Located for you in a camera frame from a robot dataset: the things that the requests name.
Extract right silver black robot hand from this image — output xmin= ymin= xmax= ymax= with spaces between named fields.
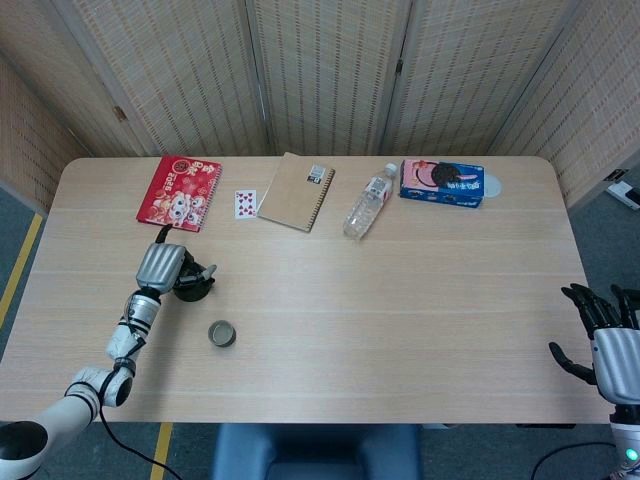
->
xmin=548 ymin=282 xmax=640 ymax=404

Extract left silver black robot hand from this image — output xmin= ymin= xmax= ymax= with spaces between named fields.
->
xmin=135 ymin=224 xmax=219 ymax=296

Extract black teapot with handle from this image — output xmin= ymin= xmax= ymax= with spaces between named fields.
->
xmin=172 ymin=259 xmax=216 ymax=303

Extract small dark tea cup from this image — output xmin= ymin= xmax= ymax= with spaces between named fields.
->
xmin=207 ymin=320 xmax=238 ymax=350

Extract clear plastic water bottle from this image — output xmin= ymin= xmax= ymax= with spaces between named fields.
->
xmin=342 ymin=162 xmax=399 ymax=240

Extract red spiral calendar notebook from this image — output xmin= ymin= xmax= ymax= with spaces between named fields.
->
xmin=135 ymin=154 xmax=224 ymax=234

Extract hearts playing card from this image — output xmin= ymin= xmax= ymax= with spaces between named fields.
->
xmin=233 ymin=189 xmax=259 ymax=221

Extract brown kraft spiral notebook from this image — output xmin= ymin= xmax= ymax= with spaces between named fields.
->
xmin=256 ymin=151 xmax=337 ymax=234

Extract white floor device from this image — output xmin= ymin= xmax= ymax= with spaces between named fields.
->
xmin=606 ymin=182 xmax=640 ymax=210

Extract round translucent disc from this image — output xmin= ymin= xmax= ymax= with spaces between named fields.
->
xmin=482 ymin=169 xmax=503 ymax=199

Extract blue cookie box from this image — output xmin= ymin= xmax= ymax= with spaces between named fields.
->
xmin=398 ymin=158 xmax=485 ymax=210

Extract woven bamboo folding screen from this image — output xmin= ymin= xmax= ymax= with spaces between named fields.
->
xmin=0 ymin=0 xmax=640 ymax=214

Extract black floor cable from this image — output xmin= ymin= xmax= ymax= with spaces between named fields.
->
xmin=530 ymin=442 xmax=614 ymax=479

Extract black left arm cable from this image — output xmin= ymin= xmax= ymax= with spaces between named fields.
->
xmin=98 ymin=403 xmax=187 ymax=480

